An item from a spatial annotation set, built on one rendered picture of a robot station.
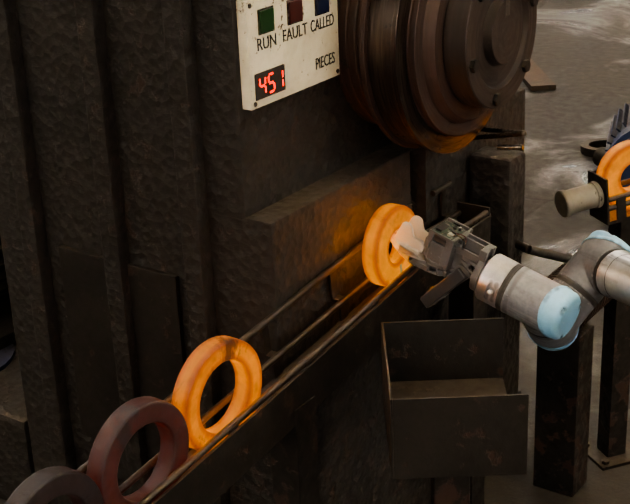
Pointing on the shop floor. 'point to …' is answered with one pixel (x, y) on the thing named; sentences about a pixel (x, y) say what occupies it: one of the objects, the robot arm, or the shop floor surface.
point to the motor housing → (564, 410)
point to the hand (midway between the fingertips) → (391, 235)
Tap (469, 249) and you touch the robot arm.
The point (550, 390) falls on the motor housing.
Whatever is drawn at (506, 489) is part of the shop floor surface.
